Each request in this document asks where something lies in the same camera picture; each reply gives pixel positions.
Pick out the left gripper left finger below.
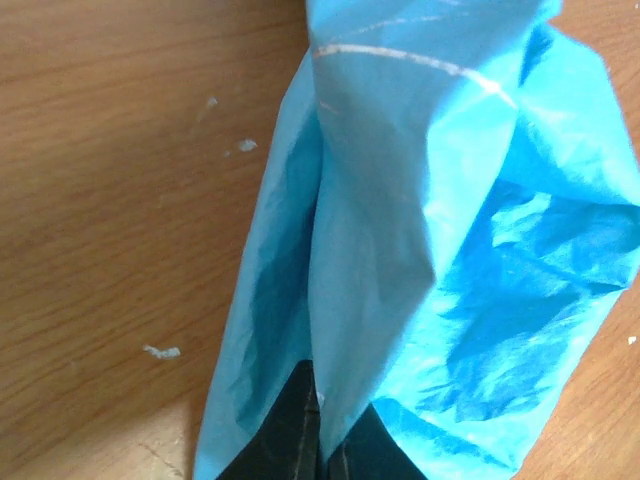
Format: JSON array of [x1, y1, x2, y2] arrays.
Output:
[[219, 360, 320, 480]]

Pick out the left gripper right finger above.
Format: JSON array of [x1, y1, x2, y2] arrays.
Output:
[[327, 405, 427, 480]]

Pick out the blue paper bouquet wrapper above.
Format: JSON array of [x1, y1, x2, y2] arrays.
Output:
[[193, 1, 639, 479]]

